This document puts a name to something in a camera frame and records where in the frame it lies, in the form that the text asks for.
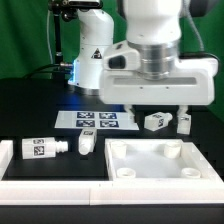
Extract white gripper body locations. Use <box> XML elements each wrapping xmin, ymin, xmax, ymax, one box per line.
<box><xmin>100</xmin><ymin>41</ymin><xmax>218</xmax><ymax>105</ymax></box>

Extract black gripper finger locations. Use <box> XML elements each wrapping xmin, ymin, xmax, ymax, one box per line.
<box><xmin>124</xmin><ymin>105</ymin><xmax>135</xmax><ymax>122</ymax></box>
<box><xmin>177</xmin><ymin>105</ymin><xmax>188</xmax><ymax>116</ymax></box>

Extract white square table top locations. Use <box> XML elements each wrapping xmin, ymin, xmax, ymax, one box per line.
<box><xmin>105</xmin><ymin>139</ymin><xmax>223</xmax><ymax>184</ymax></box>

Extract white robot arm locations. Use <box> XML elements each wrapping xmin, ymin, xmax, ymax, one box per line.
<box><xmin>69</xmin><ymin>0</ymin><xmax>219</xmax><ymax>114</ymax></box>

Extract white paper marker sheet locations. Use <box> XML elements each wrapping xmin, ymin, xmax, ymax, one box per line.
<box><xmin>55</xmin><ymin>111</ymin><xmax>138</xmax><ymax>130</ymax></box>

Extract green backdrop curtain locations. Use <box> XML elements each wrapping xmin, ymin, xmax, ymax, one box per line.
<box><xmin>0</xmin><ymin>0</ymin><xmax>224</xmax><ymax>121</ymax></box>

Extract black cables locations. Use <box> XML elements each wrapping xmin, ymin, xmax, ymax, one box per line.
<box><xmin>21</xmin><ymin>63</ymin><xmax>73</xmax><ymax>80</ymax></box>

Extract black camera stand pole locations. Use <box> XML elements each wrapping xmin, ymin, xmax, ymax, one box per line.
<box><xmin>48</xmin><ymin>0</ymin><xmax>103</xmax><ymax>80</ymax></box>

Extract white U-shaped obstacle frame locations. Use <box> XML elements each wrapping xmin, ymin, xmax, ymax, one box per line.
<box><xmin>0</xmin><ymin>140</ymin><xmax>224</xmax><ymax>205</ymax></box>

